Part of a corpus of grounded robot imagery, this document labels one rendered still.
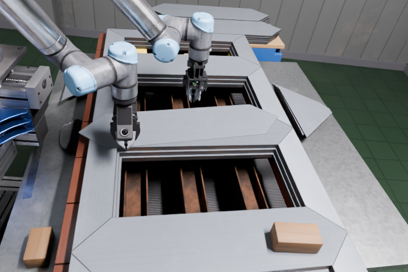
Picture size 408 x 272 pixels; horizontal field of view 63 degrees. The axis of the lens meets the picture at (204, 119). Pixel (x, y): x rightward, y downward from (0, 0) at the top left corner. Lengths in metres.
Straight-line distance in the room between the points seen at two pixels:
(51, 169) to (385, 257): 1.16
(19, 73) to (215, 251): 0.88
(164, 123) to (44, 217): 0.50
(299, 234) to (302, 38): 2.92
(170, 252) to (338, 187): 0.71
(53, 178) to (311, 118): 1.07
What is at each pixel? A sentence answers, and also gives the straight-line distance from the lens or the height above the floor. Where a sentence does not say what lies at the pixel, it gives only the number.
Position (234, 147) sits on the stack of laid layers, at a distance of 1.18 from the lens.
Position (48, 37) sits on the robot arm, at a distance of 0.91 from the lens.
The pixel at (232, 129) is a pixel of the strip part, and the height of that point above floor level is 0.87.
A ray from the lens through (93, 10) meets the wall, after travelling 3.58.
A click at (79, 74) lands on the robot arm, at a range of 0.86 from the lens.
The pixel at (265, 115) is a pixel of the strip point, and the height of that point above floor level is 0.87.
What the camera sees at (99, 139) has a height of 0.87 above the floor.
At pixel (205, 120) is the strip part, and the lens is 1.25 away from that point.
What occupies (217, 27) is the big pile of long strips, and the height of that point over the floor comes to 0.85.
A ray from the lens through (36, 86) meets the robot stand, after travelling 1.22.
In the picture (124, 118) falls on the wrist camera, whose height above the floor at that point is 1.03.
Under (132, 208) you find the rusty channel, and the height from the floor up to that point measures 0.68.
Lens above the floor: 1.66
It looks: 39 degrees down
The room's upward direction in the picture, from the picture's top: 9 degrees clockwise
